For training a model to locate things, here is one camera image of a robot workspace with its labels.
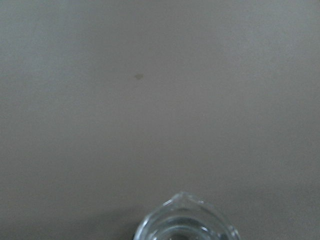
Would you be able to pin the clear glass cup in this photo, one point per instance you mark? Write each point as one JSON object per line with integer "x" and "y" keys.
{"x": 186, "y": 217}

